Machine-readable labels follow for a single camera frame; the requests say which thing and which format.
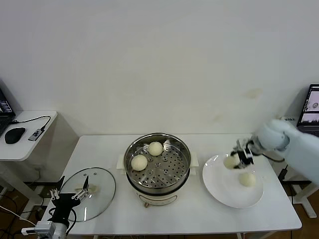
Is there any black usb hub cable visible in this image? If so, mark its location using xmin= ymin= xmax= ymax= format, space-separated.
xmin=11 ymin=115 xmax=52 ymax=131

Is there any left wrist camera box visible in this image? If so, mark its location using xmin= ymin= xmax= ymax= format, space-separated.
xmin=21 ymin=221 xmax=54 ymax=236

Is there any stainless steel steamer pot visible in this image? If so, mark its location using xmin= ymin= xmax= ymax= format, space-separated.
xmin=124 ymin=133 xmax=192 ymax=190

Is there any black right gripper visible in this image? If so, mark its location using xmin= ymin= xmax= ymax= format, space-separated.
xmin=230 ymin=138 xmax=257 ymax=171

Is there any white floor cable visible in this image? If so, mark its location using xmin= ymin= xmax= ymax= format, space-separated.
xmin=0 ymin=206 xmax=38 ymax=228

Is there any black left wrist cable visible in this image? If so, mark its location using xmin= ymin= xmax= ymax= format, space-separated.
xmin=48 ymin=207 xmax=78 ymax=230

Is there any black computer mouse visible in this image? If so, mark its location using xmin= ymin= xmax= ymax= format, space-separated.
xmin=4 ymin=127 xmax=26 ymax=144

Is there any cream electric cooker base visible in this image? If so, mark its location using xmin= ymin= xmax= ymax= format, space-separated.
xmin=116 ymin=151 xmax=200 ymax=208

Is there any black laptop with dark screen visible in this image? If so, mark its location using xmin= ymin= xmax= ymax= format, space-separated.
xmin=0 ymin=79 xmax=16 ymax=136

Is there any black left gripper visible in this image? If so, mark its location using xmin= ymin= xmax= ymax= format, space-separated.
xmin=49 ymin=175 xmax=90 ymax=223

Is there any round glass pot lid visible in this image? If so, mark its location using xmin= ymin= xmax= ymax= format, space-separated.
xmin=56 ymin=167 xmax=117 ymax=222

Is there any black power adapter cable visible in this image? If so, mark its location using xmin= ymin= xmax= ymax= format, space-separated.
xmin=278 ymin=164 xmax=290 ymax=180

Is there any small grey usb hub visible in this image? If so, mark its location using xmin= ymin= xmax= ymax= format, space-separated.
xmin=28 ymin=128 xmax=42 ymax=142

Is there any black laptop with image windows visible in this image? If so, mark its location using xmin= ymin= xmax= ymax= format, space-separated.
xmin=296 ymin=84 xmax=319 ymax=137

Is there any white steamed baozi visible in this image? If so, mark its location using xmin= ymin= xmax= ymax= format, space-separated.
xmin=131 ymin=155 xmax=148 ymax=172
xmin=238 ymin=172 xmax=257 ymax=188
xmin=148 ymin=141 xmax=164 ymax=157
xmin=223 ymin=154 xmax=240 ymax=170

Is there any white round plate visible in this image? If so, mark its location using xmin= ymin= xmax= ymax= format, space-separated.
xmin=202 ymin=153 xmax=264 ymax=209

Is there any white side table with mouse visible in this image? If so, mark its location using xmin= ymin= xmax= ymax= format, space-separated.
xmin=0 ymin=110 xmax=58 ymax=209

